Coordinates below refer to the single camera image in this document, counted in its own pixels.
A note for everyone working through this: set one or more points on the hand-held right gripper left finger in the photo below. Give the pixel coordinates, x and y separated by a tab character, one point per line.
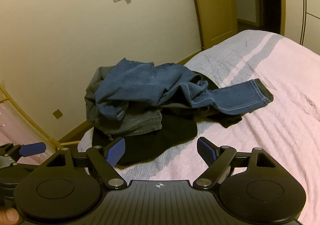
116	151

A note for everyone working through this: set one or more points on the grey jeans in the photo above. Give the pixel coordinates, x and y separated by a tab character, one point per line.
140	123

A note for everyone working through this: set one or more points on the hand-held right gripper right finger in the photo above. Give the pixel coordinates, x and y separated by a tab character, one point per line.
206	150

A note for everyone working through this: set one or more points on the beige wall socket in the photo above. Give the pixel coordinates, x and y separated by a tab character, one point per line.
57	114

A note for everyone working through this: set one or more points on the wooden door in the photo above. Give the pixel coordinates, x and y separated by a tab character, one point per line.
215	9

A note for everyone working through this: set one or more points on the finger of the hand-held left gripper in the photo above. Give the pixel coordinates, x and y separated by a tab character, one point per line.
32	149

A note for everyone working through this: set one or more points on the wooden bed frame rail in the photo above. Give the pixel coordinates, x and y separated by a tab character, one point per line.
27	120

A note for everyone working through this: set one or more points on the black garment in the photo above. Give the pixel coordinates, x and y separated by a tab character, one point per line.
175	130

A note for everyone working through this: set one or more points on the pink grey bed blanket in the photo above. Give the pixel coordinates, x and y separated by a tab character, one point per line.
275	127

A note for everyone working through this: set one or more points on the blue jeans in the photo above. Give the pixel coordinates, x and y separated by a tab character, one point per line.
140	82

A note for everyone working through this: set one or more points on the person's left hand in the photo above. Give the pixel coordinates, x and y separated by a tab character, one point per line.
8	215

